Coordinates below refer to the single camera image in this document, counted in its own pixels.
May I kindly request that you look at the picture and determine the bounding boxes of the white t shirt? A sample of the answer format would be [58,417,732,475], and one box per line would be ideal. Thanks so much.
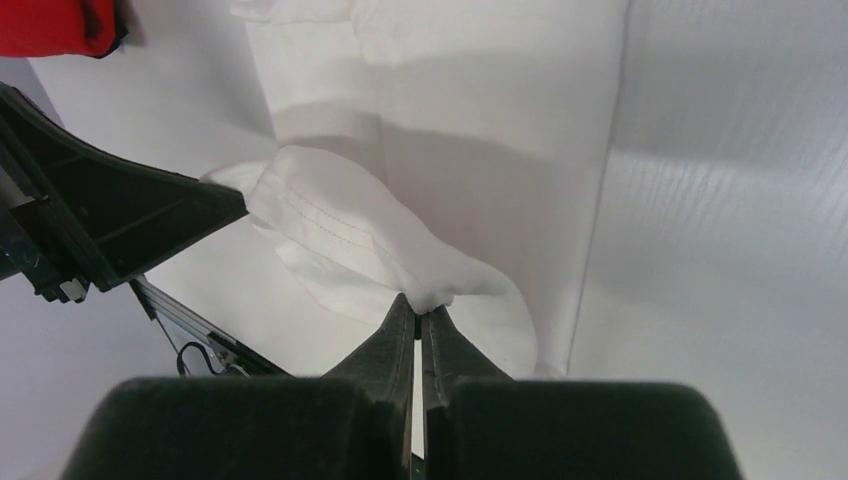
[209,1,629,378]

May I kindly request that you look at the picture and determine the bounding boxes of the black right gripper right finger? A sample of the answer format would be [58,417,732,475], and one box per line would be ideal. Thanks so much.
[421,308,742,479]

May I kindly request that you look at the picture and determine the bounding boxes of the red folded t shirt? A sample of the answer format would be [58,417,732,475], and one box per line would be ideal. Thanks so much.
[1,0,109,58]

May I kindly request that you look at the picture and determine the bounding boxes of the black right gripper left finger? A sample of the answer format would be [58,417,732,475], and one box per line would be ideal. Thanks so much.
[62,296,416,479]

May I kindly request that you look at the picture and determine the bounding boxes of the aluminium frame rail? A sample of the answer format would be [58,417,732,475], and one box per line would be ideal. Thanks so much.
[129,276,290,377]

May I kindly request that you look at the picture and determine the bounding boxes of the black folded t shirt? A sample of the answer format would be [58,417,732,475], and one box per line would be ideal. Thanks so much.
[95,0,129,59]

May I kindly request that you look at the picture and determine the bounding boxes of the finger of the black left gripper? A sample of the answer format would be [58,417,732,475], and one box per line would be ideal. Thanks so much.
[1,84,247,303]

